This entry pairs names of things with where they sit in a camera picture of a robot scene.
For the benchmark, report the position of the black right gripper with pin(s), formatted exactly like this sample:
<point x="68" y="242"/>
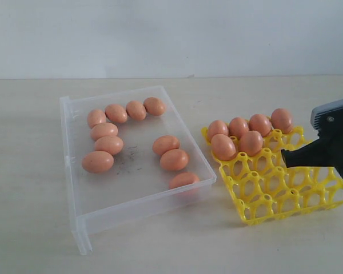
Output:
<point x="309" y="155"/>

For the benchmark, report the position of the yellow plastic egg tray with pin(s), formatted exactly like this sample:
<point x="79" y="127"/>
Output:
<point x="262" y="188"/>

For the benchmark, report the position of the clear plastic tray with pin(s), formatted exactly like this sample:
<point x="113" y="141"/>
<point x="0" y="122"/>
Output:
<point x="136" y="186"/>

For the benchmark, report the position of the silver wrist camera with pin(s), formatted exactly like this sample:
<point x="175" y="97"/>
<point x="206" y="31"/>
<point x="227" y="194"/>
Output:
<point x="327" y="119"/>

